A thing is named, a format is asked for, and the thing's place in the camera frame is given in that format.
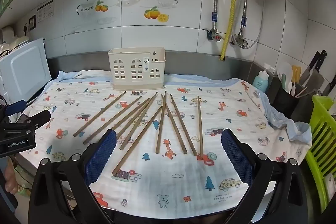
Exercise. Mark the black utensil holder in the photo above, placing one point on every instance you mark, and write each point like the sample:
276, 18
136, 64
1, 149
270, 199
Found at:
284, 104

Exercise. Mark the black wall socket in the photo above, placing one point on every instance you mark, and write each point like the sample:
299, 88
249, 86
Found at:
32, 22

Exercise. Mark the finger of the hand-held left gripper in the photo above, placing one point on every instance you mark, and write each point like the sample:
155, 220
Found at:
16, 107
39, 117

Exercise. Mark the brown wooden chopstick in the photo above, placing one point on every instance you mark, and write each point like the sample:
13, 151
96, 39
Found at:
139, 120
200, 124
137, 140
131, 115
113, 120
161, 123
174, 125
183, 124
99, 113

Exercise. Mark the cream plastic chopstick holder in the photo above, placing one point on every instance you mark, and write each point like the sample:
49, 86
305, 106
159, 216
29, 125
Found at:
126, 54

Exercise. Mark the cartoon printed blanket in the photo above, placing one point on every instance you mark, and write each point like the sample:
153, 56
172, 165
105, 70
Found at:
183, 182

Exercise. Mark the white wall label sticker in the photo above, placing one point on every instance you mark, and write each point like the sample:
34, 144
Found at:
45, 11

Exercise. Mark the white microwave oven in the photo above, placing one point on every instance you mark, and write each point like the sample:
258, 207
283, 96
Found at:
23, 69

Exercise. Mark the green plastic rack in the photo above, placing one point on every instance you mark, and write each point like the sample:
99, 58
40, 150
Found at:
321, 140

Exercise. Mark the metal water valve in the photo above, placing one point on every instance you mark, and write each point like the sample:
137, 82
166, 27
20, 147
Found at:
240, 41

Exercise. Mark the white rice paddle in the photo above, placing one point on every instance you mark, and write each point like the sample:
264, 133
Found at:
284, 68

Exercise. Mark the white rice cooker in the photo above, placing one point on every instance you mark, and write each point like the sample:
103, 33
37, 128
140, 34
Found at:
11, 36

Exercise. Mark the yellow brush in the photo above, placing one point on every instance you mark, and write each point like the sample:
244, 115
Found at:
296, 74

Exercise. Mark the teal soap pump bottle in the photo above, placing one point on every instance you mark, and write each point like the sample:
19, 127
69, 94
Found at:
261, 81

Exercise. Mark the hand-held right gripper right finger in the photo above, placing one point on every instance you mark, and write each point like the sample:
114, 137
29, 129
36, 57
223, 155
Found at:
236, 158

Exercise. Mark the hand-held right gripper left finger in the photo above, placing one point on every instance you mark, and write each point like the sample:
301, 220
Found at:
101, 158

